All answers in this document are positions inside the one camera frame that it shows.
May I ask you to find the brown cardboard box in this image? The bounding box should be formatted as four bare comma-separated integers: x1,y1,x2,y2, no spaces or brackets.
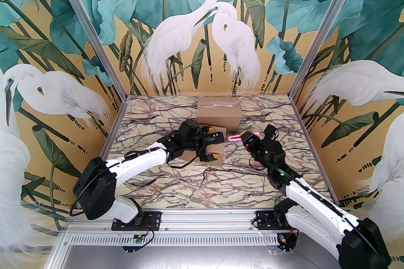
197,97,241,132
185,126,228,167

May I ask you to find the pink utility knife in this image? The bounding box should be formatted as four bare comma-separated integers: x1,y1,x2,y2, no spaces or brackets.
227,132,261,142

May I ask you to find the perforated metal strip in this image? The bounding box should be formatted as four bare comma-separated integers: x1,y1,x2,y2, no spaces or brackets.
62,234,362,246

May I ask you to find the grey metal sheet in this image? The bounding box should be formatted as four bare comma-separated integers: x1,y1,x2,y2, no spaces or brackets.
47,244,341,269

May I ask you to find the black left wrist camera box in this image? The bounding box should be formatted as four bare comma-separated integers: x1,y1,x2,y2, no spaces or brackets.
205,133,226,144

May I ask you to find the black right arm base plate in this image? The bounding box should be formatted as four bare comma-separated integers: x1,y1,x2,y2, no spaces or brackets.
254,210,307,230

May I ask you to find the aluminium frame rail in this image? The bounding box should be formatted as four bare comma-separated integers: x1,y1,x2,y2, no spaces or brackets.
65,210,353,233

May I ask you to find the right power connector with wires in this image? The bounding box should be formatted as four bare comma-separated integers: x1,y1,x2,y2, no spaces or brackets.
275,224,299,252

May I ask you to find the power connector with wires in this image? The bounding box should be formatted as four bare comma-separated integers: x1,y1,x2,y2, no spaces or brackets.
275,224,299,252
122,220,156,252

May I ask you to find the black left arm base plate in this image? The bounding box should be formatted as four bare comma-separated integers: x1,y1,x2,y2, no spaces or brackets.
112,211,162,231

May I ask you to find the left power connector with wires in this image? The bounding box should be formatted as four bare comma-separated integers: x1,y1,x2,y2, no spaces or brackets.
122,220,156,252

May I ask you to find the right aluminium frame post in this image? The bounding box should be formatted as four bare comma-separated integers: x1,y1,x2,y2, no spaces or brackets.
290,0,373,98

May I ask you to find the aluminium frame post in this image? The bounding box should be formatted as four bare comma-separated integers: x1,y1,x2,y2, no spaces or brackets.
41,0,127,98
290,0,373,98

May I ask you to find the left aluminium frame post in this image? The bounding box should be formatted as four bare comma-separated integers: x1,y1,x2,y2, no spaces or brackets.
41,0,127,98

